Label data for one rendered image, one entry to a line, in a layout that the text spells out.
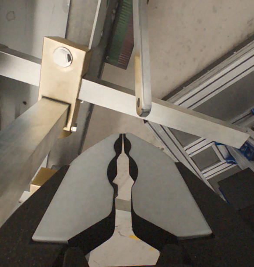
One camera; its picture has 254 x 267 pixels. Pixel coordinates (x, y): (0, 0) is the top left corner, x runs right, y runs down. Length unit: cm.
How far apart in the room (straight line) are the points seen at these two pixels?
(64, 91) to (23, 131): 9
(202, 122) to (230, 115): 82
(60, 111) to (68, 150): 24
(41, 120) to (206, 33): 105
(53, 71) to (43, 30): 23
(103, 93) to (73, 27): 16
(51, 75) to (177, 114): 18
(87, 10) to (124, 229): 197
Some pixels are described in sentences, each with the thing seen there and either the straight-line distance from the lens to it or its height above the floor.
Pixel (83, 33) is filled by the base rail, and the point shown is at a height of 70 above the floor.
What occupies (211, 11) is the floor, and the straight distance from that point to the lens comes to 116.
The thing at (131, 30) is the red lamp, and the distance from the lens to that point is 35.
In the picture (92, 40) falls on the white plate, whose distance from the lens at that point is 26.
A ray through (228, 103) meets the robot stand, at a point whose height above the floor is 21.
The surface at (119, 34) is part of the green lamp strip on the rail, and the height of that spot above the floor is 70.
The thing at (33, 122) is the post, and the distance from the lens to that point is 20.
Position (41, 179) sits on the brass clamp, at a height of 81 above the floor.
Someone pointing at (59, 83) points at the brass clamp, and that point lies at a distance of 24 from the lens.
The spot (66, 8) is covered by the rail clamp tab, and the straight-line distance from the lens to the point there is 45.
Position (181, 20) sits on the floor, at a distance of 110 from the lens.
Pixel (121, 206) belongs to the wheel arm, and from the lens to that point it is 41.
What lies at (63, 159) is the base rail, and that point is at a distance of 48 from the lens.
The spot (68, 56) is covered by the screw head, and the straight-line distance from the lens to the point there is 23.
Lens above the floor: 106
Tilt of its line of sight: 60 degrees down
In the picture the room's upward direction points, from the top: 177 degrees clockwise
